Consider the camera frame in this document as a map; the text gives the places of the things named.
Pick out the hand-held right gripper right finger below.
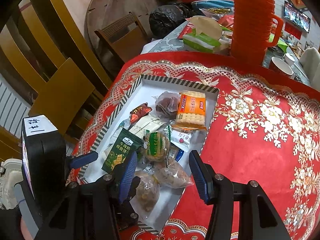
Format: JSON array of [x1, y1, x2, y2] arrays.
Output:
[[189, 150, 292, 240]]

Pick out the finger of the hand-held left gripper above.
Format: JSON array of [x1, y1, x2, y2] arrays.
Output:
[[117, 176, 142, 230], [65, 151, 99, 170]]

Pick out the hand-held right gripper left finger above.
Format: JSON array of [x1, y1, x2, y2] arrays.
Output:
[[42, 151, 138, 240]]

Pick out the dark green snack packet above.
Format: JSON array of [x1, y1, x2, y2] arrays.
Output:
[[101, 128, 145, 174]]

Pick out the striped cardboard box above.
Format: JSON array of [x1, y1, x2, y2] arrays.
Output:
[[79, 74, 220, 233]]

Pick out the round green-print cake packet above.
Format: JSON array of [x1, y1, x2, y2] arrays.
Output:
[[140, 131, 172, 164]]

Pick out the white red-label snack packet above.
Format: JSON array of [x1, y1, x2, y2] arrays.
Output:
[[171, 129, 192, 147]]

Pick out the white tea sachet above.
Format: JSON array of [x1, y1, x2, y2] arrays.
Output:
[[129, 114, 160, 135], [144, 119, 171, 137]]

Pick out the orange cracker packet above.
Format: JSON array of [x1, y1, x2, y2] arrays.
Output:
[[172, 90, 207, 132]]

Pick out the dark red snack packet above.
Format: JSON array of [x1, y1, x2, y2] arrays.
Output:
[[129, 103, 152, 123]]

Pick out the clear-wrapped dark dried fruit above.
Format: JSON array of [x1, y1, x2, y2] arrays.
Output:
[[155, 92, 181, 119]]

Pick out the white carved furniture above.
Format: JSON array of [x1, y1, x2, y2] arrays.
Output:
[[0, 159, 23, 209]]

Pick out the red floral tablecloth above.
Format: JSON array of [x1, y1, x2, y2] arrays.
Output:
[[66, 51, 320, 240]]

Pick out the white radiator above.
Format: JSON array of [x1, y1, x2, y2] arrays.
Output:
[[0, 80, 32, 140]]

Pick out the yellow wooden chair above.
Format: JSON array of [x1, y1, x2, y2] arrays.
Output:
[[0, 0, 113, 140]]

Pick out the dark wooden chair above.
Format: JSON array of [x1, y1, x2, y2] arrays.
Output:
[[94, 12, 148, 63]]

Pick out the red cup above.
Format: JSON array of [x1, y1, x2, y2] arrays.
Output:
[[269, 56, 297, 79]]

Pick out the green tissue packet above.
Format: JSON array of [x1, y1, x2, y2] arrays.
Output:
[[182, 15, 224, 53]]

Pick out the white bowl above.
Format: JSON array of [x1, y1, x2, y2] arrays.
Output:
[[284, 53, 297, 67]]

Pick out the round wooden tabletop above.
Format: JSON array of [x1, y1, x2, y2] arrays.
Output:
[[85, 0, 165, 55]]

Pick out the black plastic bag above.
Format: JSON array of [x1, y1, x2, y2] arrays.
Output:
[[149, 4, 198, 39]]

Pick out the orange ribbed thermos jug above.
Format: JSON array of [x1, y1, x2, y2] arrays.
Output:
[[230, 0, 284, 58]]

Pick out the wall television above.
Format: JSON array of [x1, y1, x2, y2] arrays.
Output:
[[284, 1, 311, 33]]

